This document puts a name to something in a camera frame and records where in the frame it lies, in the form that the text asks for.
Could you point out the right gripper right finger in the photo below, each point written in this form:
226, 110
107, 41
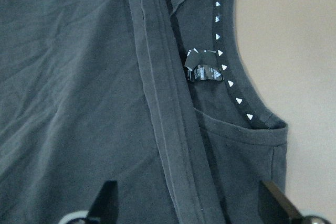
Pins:
274, 207

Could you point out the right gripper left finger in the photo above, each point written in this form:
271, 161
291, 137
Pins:
105, 207

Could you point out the black graphic t-shirt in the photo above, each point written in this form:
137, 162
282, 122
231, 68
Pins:
149, 93

